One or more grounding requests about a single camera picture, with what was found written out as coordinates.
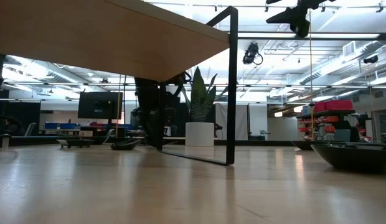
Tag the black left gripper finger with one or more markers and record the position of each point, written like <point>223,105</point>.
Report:
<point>152,137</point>

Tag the blue storage bin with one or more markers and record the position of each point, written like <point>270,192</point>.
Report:
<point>60,125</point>

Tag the snake plant in white pot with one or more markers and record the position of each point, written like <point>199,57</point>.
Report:
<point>199,135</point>

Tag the black ceiling device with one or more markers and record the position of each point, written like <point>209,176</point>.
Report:
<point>370,59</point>

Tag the black wall monitor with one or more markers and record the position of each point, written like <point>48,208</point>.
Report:
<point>99,105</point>

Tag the person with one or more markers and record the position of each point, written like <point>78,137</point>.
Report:
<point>12,126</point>

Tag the small grey bracket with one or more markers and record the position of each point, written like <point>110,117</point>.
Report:
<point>5,141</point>

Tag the black overhead camera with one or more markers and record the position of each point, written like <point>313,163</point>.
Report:
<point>250,53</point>

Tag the storage rack with red bins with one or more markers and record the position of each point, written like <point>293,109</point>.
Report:
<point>333,105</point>

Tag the white curtain panel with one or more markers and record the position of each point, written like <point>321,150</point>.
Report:
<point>242,121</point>

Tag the wooden shelf with black legs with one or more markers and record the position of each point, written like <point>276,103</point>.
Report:
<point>102,37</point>

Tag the black partition panel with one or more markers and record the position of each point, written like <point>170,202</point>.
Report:
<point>21,107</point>

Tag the small square black plate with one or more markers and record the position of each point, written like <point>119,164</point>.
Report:
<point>75,143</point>

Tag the teardrop-shaped black plate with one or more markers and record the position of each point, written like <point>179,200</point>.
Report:
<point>169,142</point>
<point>124,145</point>

